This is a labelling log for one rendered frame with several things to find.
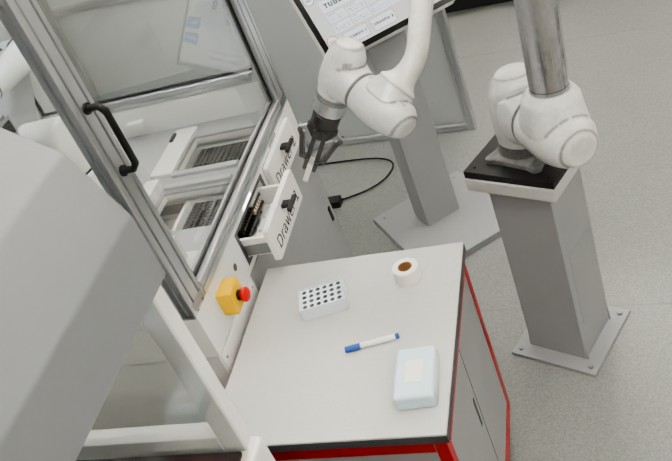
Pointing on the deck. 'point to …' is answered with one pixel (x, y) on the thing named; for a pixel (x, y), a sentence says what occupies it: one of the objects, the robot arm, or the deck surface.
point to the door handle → (115, 135)
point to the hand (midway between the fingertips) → (308, 169)
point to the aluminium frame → (190, 295)
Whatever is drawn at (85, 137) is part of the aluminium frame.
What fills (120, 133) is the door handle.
